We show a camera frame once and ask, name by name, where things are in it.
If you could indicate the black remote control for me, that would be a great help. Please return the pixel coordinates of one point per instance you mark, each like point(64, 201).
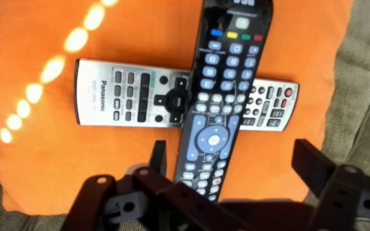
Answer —
point(229, 46)

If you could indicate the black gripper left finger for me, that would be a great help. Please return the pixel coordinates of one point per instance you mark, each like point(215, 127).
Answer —
point(146, 195)

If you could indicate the orange cushion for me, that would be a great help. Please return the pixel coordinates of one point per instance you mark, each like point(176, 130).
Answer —
point(45, 154)

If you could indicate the silver Panasonic remote control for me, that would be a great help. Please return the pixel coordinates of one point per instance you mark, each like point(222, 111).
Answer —
point(128, 95)

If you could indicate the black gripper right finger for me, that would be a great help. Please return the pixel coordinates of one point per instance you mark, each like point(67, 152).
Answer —
point(342, 190)

